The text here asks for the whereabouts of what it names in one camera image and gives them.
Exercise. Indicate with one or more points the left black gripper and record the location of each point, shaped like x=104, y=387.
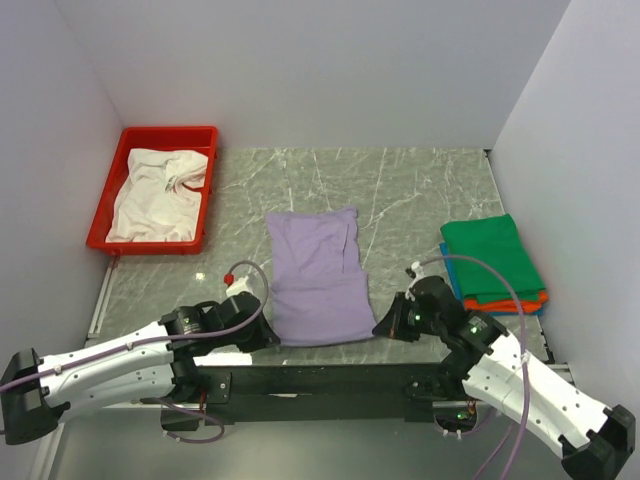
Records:
x=264, y=336

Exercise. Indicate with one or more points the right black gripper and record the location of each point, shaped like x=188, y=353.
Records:
x=392, y=324

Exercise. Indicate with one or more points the orange t shirt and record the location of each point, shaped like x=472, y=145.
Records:
x=508, y=306

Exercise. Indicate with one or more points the lavender t shirt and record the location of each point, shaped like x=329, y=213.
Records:
x=319, y=288

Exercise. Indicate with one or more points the green t shirt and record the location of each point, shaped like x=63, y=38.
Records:
x=496, y=242

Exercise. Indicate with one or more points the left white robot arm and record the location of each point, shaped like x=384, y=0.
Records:
x=156, y=361

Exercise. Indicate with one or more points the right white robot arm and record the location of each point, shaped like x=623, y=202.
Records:
x=486, y=362

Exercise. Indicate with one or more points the black base beam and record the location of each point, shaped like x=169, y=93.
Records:
x=320, y=395

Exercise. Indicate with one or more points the red plastic bin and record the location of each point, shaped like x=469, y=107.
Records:
x=201, y=139

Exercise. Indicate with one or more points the white crumpled t shirt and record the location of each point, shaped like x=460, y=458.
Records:
x=160, y=198

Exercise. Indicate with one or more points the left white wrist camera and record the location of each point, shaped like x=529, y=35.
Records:
x=237, y=285

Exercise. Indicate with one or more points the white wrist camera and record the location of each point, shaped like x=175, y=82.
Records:
x=415, y=271
x=237, y=285

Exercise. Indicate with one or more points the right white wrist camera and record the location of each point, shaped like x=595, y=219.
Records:
x=415, y=271

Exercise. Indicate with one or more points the aluminium frame rail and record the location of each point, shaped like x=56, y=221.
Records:
x=129, y=290

